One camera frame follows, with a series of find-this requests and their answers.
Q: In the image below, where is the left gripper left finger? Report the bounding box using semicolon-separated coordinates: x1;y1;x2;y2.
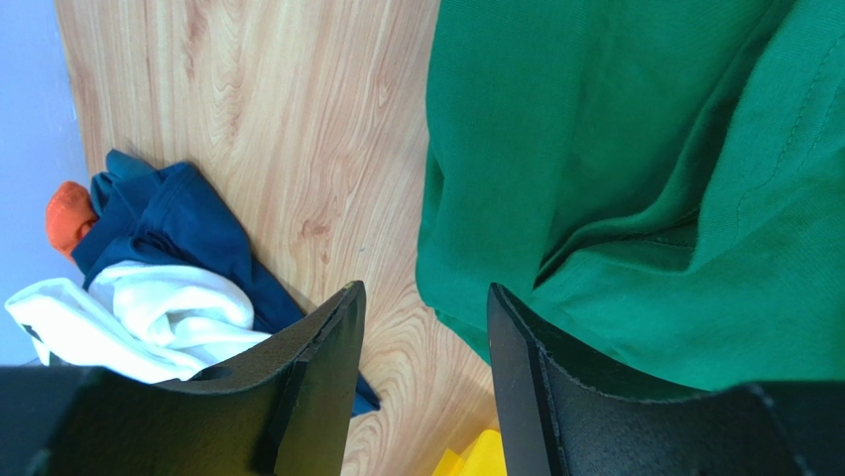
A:
1;281;366;475

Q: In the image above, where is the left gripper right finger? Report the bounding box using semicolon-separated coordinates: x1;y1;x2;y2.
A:
487;284;844;475

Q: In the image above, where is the green t shirt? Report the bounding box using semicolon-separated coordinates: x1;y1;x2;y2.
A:
416;1;844;391

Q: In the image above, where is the yellow plastic bin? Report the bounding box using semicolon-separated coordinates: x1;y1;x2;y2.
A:
432;429;507;476

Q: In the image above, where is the white printed t shirt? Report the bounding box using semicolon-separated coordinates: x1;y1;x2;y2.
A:
5;261;270;384

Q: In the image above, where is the blue t shirt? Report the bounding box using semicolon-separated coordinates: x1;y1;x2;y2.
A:
70;149;382;418

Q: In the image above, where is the orange t shirt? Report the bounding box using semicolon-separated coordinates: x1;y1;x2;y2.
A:
45;181;98;262

